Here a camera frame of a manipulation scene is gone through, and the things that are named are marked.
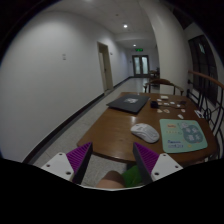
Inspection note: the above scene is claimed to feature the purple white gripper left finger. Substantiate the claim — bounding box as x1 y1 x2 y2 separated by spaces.
42 142 93 184

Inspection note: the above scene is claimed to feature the glass double door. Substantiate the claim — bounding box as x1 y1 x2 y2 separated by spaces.
132 55 149 77

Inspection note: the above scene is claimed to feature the black closed laptop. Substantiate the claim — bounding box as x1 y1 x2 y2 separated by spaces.
107 94 149 114

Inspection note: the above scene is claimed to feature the green exit sign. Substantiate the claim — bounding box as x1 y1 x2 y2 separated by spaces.
135 48 143 52

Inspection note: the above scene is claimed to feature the white computer mouse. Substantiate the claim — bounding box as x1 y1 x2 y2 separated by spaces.
131 123 160 143

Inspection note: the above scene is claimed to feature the wooden chair behind table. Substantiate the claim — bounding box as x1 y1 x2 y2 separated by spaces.
143 79 184 96

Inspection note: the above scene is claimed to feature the person's knee with green shorts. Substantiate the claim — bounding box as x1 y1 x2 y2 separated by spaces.
96 166 142 189

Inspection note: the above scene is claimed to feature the white side door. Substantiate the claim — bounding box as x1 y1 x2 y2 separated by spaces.
98 42 113 91

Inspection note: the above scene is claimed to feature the brown wooden table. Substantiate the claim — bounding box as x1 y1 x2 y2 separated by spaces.
77 93 218 166

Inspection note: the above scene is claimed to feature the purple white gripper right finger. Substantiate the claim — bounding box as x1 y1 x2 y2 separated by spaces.
133 143 182 184

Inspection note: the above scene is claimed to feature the small black box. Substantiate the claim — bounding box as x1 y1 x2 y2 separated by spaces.
150 101 159 108

